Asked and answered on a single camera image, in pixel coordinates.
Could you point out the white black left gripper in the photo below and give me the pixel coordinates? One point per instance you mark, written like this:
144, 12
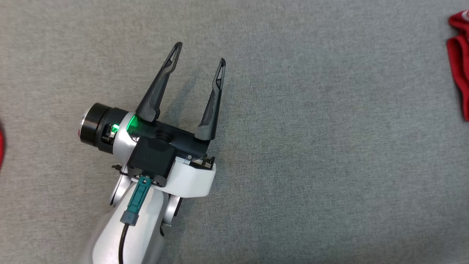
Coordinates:
194, 176

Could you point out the red white-striped shorts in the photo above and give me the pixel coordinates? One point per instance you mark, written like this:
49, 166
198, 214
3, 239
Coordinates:
1, 146

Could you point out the red white basketball jersey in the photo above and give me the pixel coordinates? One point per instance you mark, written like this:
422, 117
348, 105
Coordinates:
462, 66

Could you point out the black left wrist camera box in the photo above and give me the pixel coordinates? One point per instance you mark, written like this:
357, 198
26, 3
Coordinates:
150, 161

